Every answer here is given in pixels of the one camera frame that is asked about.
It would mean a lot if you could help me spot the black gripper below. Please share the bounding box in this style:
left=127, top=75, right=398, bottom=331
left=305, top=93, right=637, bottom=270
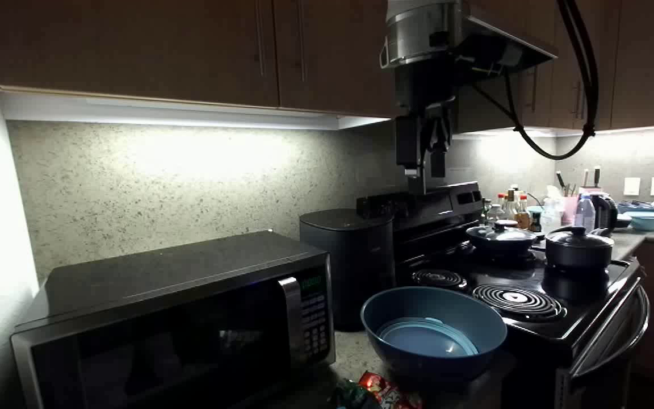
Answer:
left=393, top=98, right=459, bottom=195

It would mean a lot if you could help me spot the large blue bowl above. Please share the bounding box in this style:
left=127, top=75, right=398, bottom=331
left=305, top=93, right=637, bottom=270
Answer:
left=359, top=285, right=510, bottom=381

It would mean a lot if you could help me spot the small light blue bowl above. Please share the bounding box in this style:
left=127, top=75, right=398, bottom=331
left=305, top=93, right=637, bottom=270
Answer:
left=627, top=211, right=654, bottom=234

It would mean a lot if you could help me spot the black steel microwave oven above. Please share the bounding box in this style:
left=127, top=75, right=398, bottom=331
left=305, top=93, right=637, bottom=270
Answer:
left=9, top=229, right=337, bottom=409

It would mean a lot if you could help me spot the black lidded frying pan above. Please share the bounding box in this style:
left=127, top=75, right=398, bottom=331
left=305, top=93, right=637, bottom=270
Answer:
left=465, top=221, right=545, bottom=258

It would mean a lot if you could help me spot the brown sauce bottle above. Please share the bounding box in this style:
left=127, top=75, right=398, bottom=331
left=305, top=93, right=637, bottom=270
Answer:
left=512, top=192, right=534, bottom=231

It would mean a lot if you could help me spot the white pink plastic container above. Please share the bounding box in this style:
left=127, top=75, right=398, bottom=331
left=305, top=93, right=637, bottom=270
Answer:
left=541, top=187, right=579, bottom=234

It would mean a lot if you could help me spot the steel range hood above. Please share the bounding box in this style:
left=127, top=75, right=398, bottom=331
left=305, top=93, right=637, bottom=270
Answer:
left=454, top=13, right=560, bottom=79

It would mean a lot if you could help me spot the clear plastic water bottle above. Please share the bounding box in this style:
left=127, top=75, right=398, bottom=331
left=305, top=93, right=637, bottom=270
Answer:
left=571, top=192, right=597, bottom=234

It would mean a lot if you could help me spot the black pot with lid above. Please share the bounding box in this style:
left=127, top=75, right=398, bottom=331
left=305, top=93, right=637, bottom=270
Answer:
left=543, top=225, right=617, bottom=275

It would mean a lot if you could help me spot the black electric stove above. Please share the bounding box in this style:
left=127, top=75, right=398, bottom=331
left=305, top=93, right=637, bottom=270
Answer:
left=353, top=180, right=654, bottom=409

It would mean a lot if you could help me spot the red snack packet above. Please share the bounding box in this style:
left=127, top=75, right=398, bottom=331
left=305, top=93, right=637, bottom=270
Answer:
left=356, top=368, right=425, bottom=409

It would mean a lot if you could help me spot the green snack packet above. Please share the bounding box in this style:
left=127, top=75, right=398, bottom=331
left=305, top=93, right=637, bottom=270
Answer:
left=324, top=377, right=379, bottom=409

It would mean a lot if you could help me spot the under-cabinet light strip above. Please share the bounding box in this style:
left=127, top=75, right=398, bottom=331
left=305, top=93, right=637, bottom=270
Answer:
left=0, top=87, right=390, bottom=135

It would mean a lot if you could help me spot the wooden wall cabinet with handles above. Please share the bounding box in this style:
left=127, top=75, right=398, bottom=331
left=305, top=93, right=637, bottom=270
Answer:
left=454, top=0, right=654, bottom=131

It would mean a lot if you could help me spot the wide wooden wall cabinet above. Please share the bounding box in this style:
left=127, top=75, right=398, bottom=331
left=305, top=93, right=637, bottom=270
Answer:
left=0, top=0, right=399, bottom=119

